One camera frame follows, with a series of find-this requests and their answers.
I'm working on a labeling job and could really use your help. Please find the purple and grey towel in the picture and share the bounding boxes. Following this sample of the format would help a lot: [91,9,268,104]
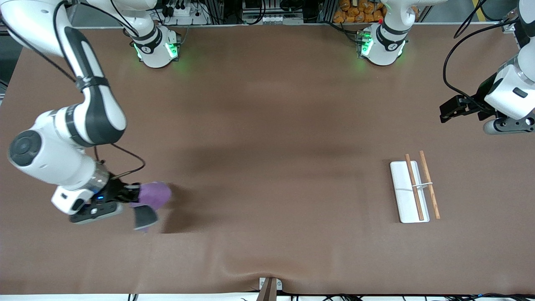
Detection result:
[129,181,172,233]

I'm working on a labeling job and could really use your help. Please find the white towel rack wooden rods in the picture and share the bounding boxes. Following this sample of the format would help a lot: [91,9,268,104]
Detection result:
[390,150,441,224]

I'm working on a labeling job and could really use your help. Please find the orange packaged items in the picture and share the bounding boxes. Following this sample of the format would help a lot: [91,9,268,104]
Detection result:
[333,0,419,24]

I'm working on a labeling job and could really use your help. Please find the brown table cover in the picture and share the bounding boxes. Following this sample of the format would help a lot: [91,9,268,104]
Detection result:
[0,23,535,296]

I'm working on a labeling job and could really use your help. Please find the white connector block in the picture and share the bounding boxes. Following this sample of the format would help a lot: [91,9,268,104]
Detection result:
[261,15,294,25]

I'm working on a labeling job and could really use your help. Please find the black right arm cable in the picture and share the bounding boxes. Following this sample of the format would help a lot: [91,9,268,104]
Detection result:
[0,0,146,180]

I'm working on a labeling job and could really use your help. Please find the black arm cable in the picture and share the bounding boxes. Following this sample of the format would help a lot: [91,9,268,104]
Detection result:
[0,0,146,180]
[443,17,523,118]

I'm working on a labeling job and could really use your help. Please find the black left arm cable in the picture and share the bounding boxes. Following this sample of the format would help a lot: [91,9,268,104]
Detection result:
[443,17,523,118]

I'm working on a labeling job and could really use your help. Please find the black hanging cable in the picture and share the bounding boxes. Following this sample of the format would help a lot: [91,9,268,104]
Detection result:
[453,0,488,39]

